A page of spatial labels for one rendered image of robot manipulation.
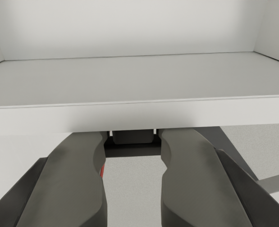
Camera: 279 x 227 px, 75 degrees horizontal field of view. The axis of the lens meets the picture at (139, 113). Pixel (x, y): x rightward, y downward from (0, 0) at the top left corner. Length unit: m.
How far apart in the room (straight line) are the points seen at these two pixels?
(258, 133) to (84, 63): 1.46
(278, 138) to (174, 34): 1.55
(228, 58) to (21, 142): 0.33
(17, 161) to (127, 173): 1.19
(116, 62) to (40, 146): 0.24
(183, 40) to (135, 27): 0.04
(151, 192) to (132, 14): 1.63
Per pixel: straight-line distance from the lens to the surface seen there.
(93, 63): 0.16
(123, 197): 1.78
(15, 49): 0.20
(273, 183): 0.55
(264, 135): 1.59
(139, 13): 0.17
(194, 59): 0.17
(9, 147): 0.39
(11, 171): 0.43
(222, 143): 0.69
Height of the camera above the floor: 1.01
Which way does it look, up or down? 59 degrees down
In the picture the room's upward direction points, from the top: 176 degrees clockwise
